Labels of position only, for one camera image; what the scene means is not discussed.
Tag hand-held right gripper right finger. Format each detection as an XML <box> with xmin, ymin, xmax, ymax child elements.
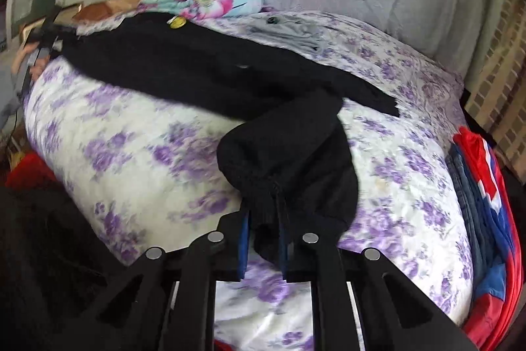
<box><xmin>278</xmin><ymin>195</ymin><xmax>477</xmax><ymax>351</ymax></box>

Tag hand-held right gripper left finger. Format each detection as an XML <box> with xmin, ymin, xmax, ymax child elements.
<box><xmin>58</xmin><ymin>207</ymin><xmax>250</xmax><ymax>351</ymax></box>

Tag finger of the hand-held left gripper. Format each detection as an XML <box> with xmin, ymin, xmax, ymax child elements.
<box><xmin>39</xmin><ymin>6</ymin><xmax>79</xmax><ymax>47</ymax></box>

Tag black pants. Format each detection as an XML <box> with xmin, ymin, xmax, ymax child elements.
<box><xmin>58</xmin><ymin>12</ymin><xmax>401</xmax><ymax>265</ymax></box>

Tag person's left hand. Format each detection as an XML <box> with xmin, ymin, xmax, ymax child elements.
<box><xmin>12</xmin><ymin>46</ymin><xmax>45</xmax><ymax>82</ymax></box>

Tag orange brown pillow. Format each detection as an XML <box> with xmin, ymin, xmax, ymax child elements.
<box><xmin>74</xmin><ymin>0</ymin><xmax>157</xmax><ymax>23</ymax></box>

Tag red cloth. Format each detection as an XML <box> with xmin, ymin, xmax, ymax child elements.
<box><xmin>6</xmin><ymin>154</ymin><xmax>56</xmax><ymax>191</ymax></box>

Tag purple floral bedsheet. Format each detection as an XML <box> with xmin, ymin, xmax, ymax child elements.
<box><xmin>22</xmin><ymin>12</ymin><xmax>479</xmax><ymax>351</ymax></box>

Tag colourful floral folded blanket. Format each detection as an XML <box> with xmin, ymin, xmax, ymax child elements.
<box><xmin>137</xmin><ymin>0</ymin><xmax>264</xmax><ymax>19</ymax></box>

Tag dark blue jeans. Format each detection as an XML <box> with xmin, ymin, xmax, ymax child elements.
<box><xmin>448</xmin><ymin>143</ymin><xmax>496</xmax><ymax>294</ymax></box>

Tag dark cloth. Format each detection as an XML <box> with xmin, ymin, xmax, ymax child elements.
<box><xmin>0</xmin><ymin>187</ymin><xmax>138</xmax><ymax>351</ymax></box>

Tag red and blue garment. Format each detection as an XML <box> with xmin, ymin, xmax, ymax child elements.
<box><xmin>452</xmin><ymin>127</ymin><xmax>520</xmax><ymax>351</ymax></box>

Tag grey folded garment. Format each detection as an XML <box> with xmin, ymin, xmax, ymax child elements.
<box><xmin>247</xmin><ymin>14</ymin><xmax>325</xmax><ymax>56</ymax></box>

